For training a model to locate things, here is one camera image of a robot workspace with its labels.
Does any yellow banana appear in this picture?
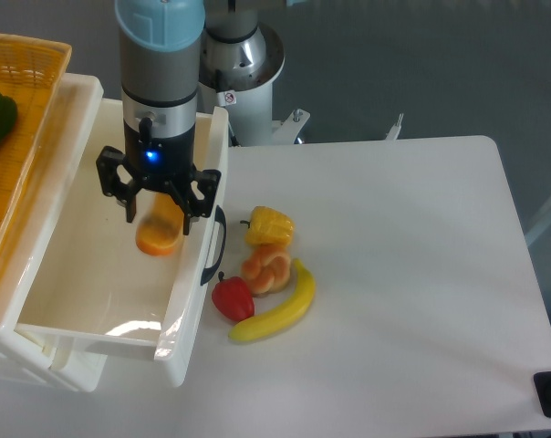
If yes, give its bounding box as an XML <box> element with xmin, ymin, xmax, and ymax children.
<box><xmin>228</xmin><ymin>258</ymin><xmax>317</xmax><ymax>343</ymax></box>

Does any yellow bell pepper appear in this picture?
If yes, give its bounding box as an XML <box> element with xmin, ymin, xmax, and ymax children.
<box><xmin>239</xmin><ymin>206</ymin><xmax>295</xmax><ymax>247</ymax></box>

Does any yellow woven basket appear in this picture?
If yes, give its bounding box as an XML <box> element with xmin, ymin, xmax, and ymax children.
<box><xmin>0</xmin><ymin>33</ymin><xmax>72</xmax><ymax>258</ymax></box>

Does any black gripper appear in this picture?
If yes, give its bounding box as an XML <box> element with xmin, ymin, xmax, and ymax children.
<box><xmin>96</xmin><ymin>123</ymin><xmax>222</xmax><ymax>235</ymax></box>

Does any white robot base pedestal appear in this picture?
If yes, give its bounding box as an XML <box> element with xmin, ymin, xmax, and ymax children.
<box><xmin>198</xmin><ymin>24</ymin><xmax>310</xmax><ymax>147</ymax></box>

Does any white plastic drawer cabinet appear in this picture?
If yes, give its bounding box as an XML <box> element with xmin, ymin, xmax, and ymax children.
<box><xmin>0</xmin><ymin>74</ymin><xmax>106</xmax><ymax>392</ymax></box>

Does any braided bread roll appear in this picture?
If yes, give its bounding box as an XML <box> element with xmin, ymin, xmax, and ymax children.
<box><xmin>240</xmin><ymin>244</ymin><xmax>291</xmax><ymax>297</ymax></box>

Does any white open upper drawer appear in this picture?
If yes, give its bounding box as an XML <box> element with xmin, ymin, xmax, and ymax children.
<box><xmin>16</xmin><ymin>99</ymin><xmax>226</xmax><ymax>387</ymax></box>

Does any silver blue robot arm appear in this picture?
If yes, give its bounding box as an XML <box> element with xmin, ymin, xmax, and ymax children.
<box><xmin>97</xmin><ymin>1</ymin><xmax>285</xmax><ymax>221</ymax></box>

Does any red bell pepper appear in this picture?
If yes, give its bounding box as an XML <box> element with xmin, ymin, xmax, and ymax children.
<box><xmin>211</xmin><ymin>271</ymin><xmax>255</xmax><ymax>322</ymax></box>

